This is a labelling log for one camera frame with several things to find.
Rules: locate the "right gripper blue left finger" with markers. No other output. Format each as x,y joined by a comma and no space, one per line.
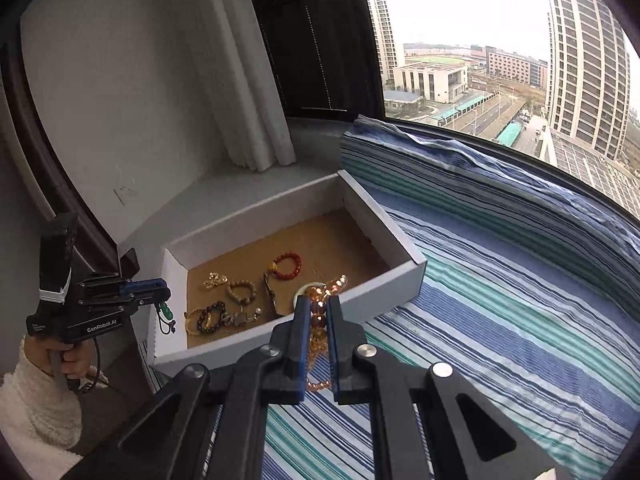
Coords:
209,424

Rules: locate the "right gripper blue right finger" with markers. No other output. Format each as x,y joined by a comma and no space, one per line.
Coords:
428,422

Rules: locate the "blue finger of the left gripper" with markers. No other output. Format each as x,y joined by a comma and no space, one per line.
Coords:
141,293

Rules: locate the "gold ornament charm cluster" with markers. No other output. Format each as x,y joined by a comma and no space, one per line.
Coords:
214,280

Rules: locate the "black strap wristwatch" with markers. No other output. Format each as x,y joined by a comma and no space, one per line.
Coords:
271,294

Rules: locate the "pale green jade bangle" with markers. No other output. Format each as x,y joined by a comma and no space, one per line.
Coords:
316,294

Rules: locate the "white fleece sleeve forearm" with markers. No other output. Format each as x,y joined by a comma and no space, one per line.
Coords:
40,422

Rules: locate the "person's left hand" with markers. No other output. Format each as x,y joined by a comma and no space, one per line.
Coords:
76,360

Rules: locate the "white cardboard box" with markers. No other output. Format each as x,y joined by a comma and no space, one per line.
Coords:
330,230

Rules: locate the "striped blue green bedsheet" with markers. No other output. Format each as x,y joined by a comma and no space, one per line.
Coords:
531,285

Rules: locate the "white curtain left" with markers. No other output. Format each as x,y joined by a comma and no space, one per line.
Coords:
253,125

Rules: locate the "white wall socket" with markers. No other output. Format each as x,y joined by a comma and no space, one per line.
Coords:
125,192

